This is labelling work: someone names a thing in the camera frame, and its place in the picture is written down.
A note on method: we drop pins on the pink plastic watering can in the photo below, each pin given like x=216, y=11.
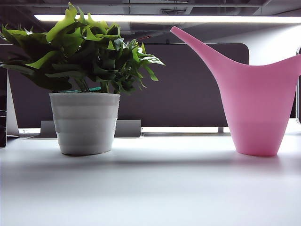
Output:
x=258, y=106

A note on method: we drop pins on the white ribbed plant pot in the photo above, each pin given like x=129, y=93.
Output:
x=84, y=122

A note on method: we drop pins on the teal plant tag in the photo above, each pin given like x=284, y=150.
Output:
x=95, y=89

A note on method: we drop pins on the long ceiling light strip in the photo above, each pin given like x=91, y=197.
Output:
x=141, y=18

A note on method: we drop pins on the silver black computer monitor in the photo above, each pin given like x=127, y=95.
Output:
x=2, y=127

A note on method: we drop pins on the silver partition foot bracket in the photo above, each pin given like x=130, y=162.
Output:
x=220, y=129

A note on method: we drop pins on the dark desk partition panel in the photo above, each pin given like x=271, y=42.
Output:
x=188, y=94

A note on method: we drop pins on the green leafy plant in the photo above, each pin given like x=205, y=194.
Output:
x=70, y=47

